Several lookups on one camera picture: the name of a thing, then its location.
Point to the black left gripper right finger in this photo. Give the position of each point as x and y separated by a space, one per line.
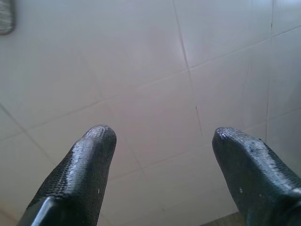
254 183

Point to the brown striped dish cloth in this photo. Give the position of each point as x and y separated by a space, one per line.
5 18

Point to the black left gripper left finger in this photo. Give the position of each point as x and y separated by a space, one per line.
77 183

